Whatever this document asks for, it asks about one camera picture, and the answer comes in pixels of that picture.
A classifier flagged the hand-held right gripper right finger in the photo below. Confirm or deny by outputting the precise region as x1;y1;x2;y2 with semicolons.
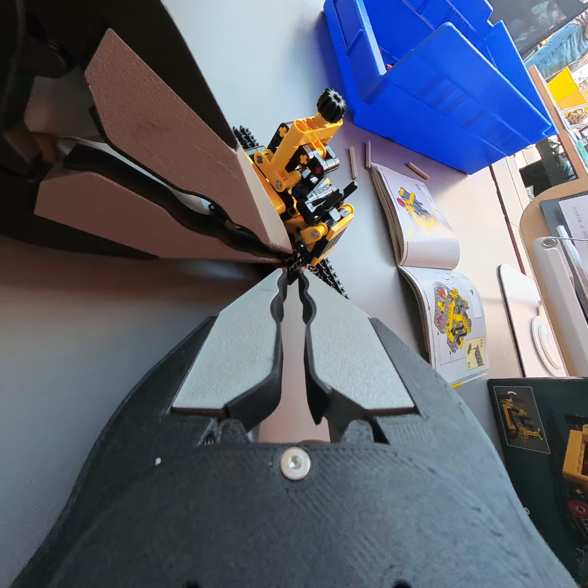
298;270;416;425

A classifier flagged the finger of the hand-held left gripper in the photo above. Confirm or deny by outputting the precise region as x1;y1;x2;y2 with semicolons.
24;28;294;254
33;145;288;263

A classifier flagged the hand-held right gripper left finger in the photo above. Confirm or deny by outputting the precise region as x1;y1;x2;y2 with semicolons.
171;268;287;432

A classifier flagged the yellow black lego bulldozer model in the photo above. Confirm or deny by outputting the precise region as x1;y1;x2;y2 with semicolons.
209;88;358;300

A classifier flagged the lego instruction booklet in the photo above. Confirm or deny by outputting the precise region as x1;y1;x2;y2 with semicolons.
370;162;490;389

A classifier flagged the black lego set box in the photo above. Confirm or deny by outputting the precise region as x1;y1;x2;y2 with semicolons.
487;377;588;588

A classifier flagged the white stand base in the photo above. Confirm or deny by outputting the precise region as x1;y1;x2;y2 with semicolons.
498;264;572;378

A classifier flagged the white sheet holder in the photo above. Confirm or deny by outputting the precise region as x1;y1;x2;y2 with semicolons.
533;236;588;322

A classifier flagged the printed instruction sheet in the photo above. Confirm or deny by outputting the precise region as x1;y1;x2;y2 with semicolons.
558;193;588;244

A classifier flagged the blue plastic storage bin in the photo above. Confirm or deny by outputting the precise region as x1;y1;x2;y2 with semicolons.
323;0;560;176

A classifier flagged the yellow box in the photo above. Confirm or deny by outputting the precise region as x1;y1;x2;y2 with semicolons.
547;66;588;111

